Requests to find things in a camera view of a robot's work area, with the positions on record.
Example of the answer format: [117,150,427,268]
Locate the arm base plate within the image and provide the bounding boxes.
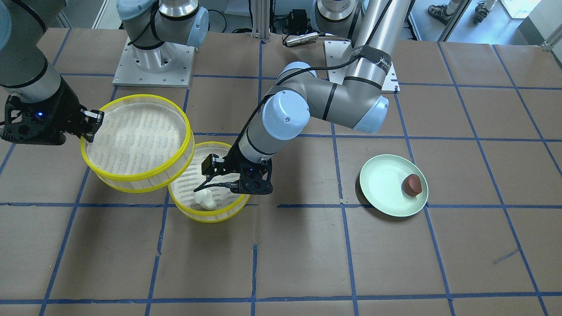
[112,42,197,88]
[324,40,401,94]

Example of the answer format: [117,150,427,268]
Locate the light green plate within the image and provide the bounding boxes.
[359,154,429,217]

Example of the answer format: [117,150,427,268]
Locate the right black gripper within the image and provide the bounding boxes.
[1,80,105,146]

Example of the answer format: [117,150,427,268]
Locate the black power adapter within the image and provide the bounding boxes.
[286,9,308,35]

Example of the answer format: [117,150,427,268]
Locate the white bun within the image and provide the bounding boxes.
[194,189,217,211]

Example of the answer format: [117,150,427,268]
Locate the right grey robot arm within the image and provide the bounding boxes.
[0,0,104,146]

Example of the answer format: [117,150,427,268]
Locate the silver cable connector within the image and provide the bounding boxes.
[282,32,319,47]

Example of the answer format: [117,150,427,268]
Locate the yellow steamer layer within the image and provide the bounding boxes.
[80,94,195,193]
[168,141,249,223]

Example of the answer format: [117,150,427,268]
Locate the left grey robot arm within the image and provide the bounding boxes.
[195,0,410,195]

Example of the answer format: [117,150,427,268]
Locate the brown bun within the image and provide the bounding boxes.
[401,173,423,197]

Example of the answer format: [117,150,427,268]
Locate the person's shoe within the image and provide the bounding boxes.
[472,1,490,24]
[427,4,455,25]

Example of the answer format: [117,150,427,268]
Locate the aluminium camera post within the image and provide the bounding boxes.
[249,0,273,43]

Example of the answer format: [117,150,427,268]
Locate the person's right shoe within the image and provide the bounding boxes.
[472,1,490,24]

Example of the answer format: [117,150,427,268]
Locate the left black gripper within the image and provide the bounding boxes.
[194,148,274,195]

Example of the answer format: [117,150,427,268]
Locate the person's left shoe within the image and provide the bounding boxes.
[427,4,455,25]

